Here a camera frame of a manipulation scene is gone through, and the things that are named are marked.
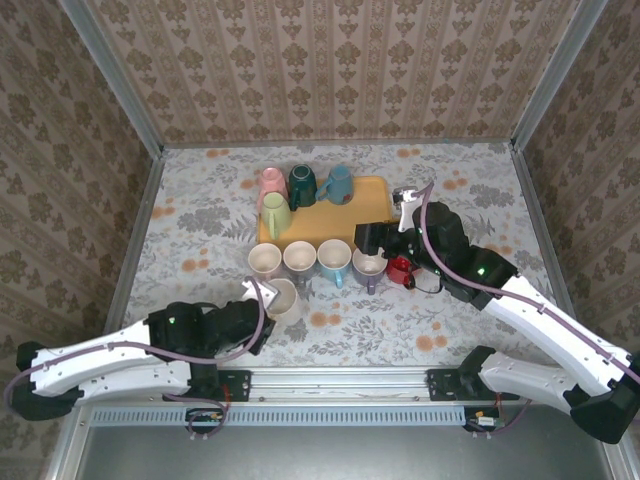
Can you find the red mug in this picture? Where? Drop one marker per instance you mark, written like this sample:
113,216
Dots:
400,272

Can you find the white fluted mug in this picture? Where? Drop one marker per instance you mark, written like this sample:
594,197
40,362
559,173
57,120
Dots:
287,305

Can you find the purple mug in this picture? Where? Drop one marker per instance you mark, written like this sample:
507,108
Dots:
369,267

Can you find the pale pink mug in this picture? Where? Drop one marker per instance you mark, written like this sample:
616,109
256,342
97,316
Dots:
265,260

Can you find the grey mug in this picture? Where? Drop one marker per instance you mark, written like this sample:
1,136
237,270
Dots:
300,257

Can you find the light blue mug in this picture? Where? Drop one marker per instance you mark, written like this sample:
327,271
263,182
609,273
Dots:
334,256

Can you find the light green mug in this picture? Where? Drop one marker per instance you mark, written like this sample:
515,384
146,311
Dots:
276,210

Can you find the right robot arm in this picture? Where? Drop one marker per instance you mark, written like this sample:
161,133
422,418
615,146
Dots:
550,325

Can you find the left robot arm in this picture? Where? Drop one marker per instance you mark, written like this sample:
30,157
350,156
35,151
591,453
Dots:
100,375

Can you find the teal blue mug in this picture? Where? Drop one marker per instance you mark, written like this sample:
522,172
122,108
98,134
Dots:
341,185

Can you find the dark green mug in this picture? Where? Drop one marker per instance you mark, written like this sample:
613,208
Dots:
302,180

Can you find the small circuit board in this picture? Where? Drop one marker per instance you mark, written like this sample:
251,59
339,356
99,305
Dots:
485,421
207,417

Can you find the yellow tray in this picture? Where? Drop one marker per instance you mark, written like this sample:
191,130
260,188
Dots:
350,220

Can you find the grey metal panel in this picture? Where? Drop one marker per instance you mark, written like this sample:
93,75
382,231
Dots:
350,455

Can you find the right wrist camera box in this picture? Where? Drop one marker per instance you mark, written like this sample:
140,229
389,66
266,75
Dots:
407,210

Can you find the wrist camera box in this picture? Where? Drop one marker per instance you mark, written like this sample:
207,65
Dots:
270,295
407,210

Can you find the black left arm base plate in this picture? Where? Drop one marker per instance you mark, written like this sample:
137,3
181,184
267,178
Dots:
240,385

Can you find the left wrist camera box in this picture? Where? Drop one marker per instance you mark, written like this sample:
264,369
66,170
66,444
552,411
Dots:
270,295

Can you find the aluminium table side rail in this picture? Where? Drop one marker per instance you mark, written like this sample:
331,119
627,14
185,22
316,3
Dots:
131,255
547,250

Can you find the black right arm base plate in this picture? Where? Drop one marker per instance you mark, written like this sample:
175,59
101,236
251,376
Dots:
442,387

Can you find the aluminium frame post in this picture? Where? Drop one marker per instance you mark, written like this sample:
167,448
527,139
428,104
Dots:
555,70
110,75

